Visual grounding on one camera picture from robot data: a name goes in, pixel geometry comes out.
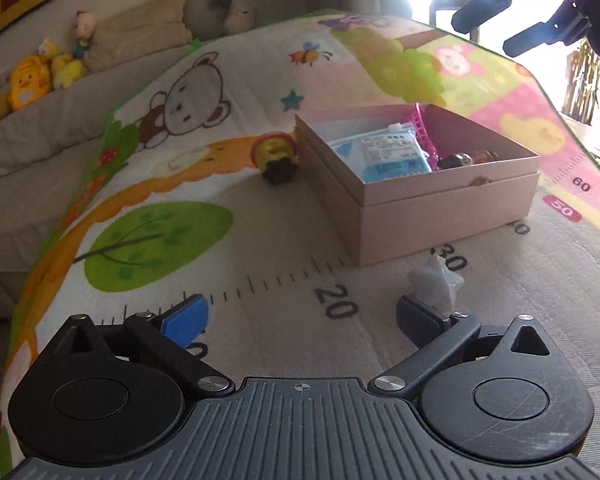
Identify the dark-haired doll figurine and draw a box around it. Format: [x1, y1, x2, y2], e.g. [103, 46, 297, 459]
[438, 150, 500, 170]

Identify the pink plastic mesh scoop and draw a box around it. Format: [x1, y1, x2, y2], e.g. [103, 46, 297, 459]
[407, 103, 439, 171]

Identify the blue white tissue packet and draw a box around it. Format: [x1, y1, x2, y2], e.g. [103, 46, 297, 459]
[327, 122, 431, 184]

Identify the potted palm plant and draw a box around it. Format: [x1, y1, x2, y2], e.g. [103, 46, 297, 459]
[562, 39, 600, 126]

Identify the white star-shaped toy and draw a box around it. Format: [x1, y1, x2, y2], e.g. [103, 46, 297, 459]
[408, 255, 465, 313]

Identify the pink cardboard box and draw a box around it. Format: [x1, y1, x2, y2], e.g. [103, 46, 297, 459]
[294, 104, 540, 266]

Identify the colourful cartoon play mat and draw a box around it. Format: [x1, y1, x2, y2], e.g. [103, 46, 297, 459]
[0, 15, 600, 479]

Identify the yellow pink cupcake toy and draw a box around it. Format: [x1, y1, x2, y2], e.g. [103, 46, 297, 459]
[251, 132, 298, 185]

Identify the grey sofa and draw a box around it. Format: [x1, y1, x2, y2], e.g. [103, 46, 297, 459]
[0, 44, 187, 318]

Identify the yellow duck plush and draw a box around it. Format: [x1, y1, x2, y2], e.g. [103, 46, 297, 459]
[38, 38, 86, 90]

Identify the orange yellow chick plush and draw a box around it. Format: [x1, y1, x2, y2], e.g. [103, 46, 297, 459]
[7, 55, 53, 112]

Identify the grey sheep plush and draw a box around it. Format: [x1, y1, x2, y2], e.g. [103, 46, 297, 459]
[184, 0, 256, 41]

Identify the beige plush pillow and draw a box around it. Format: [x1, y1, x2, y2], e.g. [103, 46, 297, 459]
[83, 0, 193, 73]

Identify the small doll plush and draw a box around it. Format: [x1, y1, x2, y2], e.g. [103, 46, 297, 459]
[73, 11, 96, 58]

